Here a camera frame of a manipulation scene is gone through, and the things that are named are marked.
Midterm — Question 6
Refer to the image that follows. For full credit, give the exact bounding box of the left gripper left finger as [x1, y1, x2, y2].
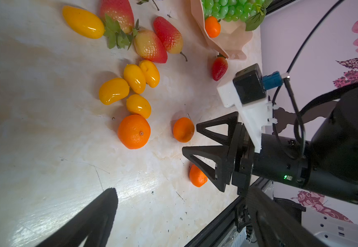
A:
[38, 188, 119, 247]

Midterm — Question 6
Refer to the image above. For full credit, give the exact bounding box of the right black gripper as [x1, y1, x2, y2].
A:
[182, 112, 255, 196]

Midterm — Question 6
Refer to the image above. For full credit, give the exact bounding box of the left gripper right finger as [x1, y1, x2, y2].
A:
[246, 187, 326, 247]

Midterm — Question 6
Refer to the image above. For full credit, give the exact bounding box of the large orange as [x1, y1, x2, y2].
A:
[117, 114, 151, 150]

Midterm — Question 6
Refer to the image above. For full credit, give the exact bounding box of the pink leaf-shaped bowl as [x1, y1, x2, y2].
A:
[190, 0, 253, 60]

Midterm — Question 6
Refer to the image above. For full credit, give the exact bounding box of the green grape bunch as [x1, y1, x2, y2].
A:
[201, 0, 273, 31]

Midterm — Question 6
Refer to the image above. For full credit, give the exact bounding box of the small orange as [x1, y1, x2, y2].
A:
[205, 16, 221, 38]

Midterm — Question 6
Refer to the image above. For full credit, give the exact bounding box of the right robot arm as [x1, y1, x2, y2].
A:
[182, 83, 358, 205]

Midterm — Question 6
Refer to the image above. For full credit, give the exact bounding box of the lone orange front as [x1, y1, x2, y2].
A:
[189, 165, 208, 187]

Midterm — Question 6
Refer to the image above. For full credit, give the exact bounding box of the lone red strawberry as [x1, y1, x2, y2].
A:
[211, 54, 228, 81]

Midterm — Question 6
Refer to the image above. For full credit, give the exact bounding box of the yellow kumquat bottom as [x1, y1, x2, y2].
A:
[126, 94, 152, 119]

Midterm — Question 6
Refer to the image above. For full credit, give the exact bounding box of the yellow kumquat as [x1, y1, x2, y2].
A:
[62, 6, 105, 39]
[123, 64, 146, 94]
[99, 78, 130, 105]
[139, 60, 160, 88]
[126, 94, 152, 119]

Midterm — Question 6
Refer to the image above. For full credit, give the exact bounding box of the yellow kumquat upper right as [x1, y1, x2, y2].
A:
[139, 60, 160, 88]

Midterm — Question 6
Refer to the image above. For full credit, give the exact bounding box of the yellow kumquat upper left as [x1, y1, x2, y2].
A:
[123, 64, 146, 94]

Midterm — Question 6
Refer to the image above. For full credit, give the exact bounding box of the right cluster red strawberry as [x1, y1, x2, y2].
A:
[153, 16, 188, 62]

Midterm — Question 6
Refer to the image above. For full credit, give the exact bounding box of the yellow kumquat lower left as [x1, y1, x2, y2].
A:
[99, 78, 130, 105]

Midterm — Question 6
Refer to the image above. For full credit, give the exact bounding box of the pale red strawberry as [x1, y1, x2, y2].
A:
[134, 29, 168, 64]

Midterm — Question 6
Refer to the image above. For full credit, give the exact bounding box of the top red strawberry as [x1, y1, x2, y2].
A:
[137, 0, 160, 11]

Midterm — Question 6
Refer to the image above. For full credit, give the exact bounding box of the red strawberry with leaves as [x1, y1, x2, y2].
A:
[100, 0, 139, 49]

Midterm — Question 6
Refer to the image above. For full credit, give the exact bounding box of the far left yellow kumquat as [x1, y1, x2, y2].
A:
[62, 6, 105, 39]

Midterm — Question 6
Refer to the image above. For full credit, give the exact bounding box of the black base frame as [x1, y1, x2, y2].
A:
[184, 177, 275, 247]

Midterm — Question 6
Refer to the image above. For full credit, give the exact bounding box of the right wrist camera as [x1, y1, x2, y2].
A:
[217, 64, 283, 153]

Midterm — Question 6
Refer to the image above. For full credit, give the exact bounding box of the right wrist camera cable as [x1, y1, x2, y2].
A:
[271, 0, 346, 152]

